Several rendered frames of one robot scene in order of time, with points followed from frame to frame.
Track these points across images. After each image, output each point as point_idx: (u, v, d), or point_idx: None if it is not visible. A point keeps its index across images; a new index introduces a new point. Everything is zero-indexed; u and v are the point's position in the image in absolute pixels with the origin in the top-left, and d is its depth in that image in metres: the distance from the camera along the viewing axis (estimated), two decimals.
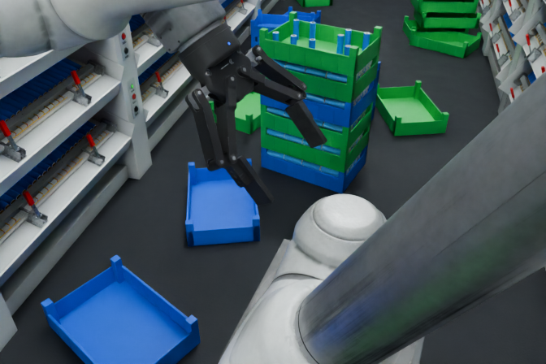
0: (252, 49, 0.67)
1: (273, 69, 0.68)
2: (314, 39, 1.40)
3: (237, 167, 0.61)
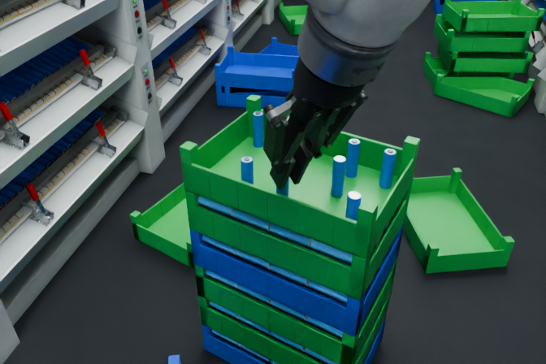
0: (272, 108, 0.54)
1: None
2: None
3: (305, 145, 0.66)
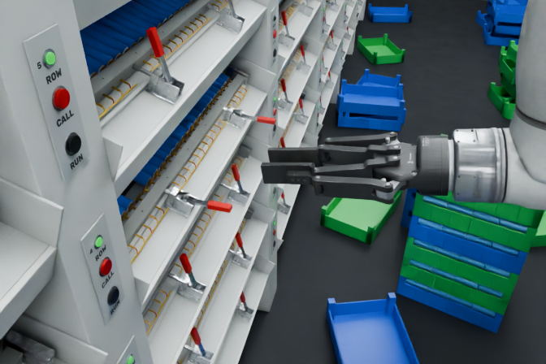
0: None
1: None
2: (154, 174, 0.76)
3: (306, 182, 0.64)
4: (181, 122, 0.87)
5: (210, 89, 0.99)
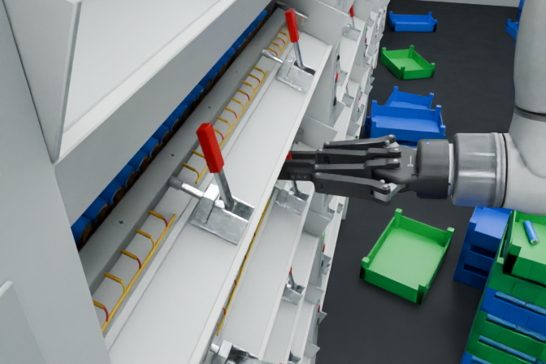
0: (390, 190, 0.58)
1: (361, 179, 0.61)
2: None
3: (311, 153, 0.68)
4: None
5: None
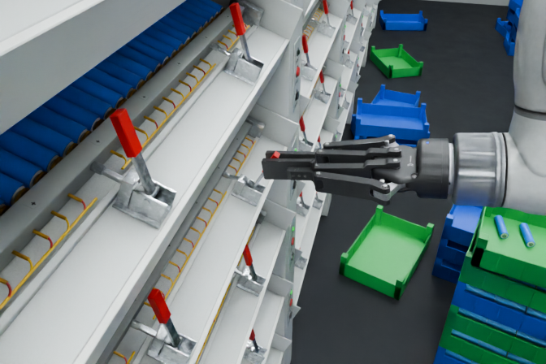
0: (390, 189, 0.58)
1: (361, 178, 0.61)
2: None
3: (310, 153, 0.67)
4: None
5: None
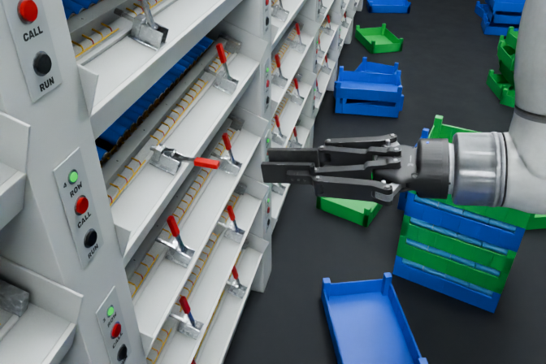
0: (392, 190, 0.58)
1: (361, 179, 0.60)
2: (131, 127, 0.74)
3: (312, 150, 0.68)
4: (161, 80, 0.85)
5: (192, 51, 0.97)
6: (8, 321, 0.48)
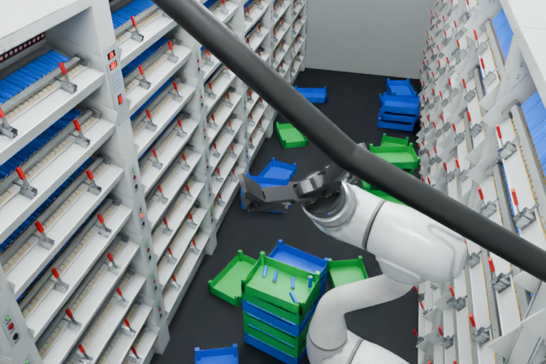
0: (287, 206, 0.82)
1: (275, 206, 0.78)
2: None
3: None
4: None
5: None
6: None
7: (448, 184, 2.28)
